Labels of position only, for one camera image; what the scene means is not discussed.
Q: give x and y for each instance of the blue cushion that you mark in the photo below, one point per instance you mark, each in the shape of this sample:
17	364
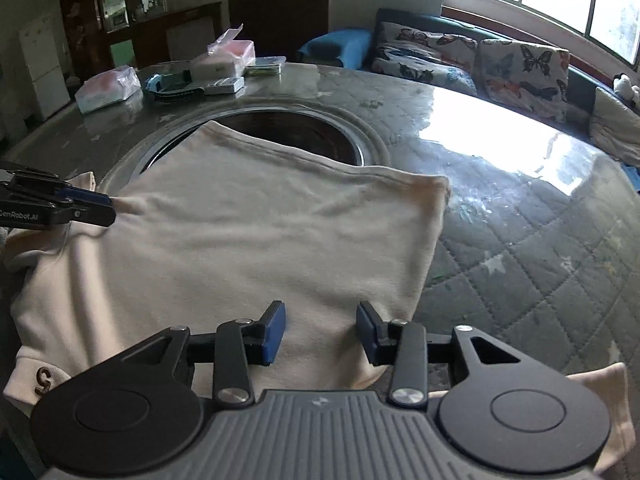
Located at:
340	47

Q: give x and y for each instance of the small clear plastic box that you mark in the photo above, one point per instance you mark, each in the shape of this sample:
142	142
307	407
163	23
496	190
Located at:
265	66

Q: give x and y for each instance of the round black glass hotplate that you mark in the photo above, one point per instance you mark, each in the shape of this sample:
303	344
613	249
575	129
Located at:
310	135

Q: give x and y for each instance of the dark teal sofa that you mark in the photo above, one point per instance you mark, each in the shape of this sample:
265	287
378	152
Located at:
577	87

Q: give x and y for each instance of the white flat box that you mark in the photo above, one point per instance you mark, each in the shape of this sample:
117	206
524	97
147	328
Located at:
225	86

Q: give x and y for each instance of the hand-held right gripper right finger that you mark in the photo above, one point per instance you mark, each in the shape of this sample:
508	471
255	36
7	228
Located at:
366	332

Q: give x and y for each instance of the panda plush toy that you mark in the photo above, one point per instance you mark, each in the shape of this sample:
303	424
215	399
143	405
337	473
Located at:
627	87

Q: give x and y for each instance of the plain grey pillow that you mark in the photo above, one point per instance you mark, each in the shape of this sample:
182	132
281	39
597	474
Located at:
615	125

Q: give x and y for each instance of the dark wooden cabinet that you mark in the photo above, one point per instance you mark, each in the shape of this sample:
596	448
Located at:
150	25

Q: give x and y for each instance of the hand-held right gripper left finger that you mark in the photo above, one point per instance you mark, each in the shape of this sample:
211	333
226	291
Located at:
274	332

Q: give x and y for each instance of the dark wooden door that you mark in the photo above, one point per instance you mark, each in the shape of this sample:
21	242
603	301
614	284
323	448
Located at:
280	5

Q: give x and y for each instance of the cream knit garment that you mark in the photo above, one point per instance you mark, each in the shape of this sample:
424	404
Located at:
250	235

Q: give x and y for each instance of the white pink tissue pack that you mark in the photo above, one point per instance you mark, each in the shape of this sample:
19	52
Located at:
222	57

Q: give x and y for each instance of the plastic wrapped pack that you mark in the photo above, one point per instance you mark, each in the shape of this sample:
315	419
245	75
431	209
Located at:
107	89

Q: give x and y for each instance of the white cabinet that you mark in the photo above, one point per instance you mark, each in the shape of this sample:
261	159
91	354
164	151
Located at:
45	65

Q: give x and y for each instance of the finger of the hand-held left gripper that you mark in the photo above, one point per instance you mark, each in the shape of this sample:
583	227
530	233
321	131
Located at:
85	216
87	197

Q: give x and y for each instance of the butterfly print cushion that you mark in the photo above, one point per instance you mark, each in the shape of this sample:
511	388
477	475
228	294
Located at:
430	42
525	80
425	72

